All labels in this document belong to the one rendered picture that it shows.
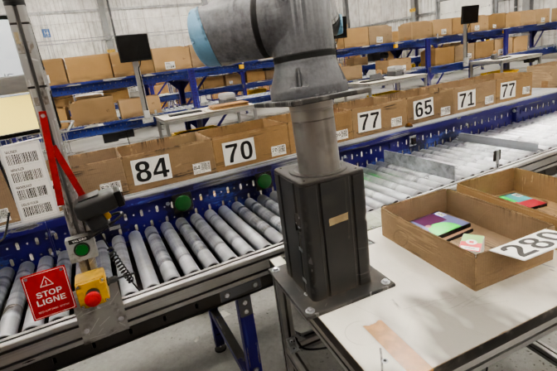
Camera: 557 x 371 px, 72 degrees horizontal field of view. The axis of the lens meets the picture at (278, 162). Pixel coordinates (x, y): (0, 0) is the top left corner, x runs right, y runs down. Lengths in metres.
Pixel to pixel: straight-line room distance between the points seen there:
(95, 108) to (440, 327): 5.47
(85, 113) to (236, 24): 5.14
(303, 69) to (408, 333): 0.62
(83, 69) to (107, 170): 4.56
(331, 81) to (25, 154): 0.75
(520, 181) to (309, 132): 1.01
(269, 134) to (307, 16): 1.06
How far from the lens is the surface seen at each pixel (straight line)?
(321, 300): 1.04
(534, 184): 1.70
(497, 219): 1.37
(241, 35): 0.94
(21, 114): 1.21
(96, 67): 6.23
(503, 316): 1.05
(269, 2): 0.93
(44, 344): 1.30
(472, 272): 1.09
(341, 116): 2.09
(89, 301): 1.12
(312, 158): 0.93
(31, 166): 1.12
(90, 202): 1.07
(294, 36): 0.90
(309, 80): 0.88
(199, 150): 1.77
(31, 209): 1.14
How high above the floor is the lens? 1.36
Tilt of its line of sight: 15 degrees down
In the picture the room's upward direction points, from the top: 7 degrees counter-clockwise
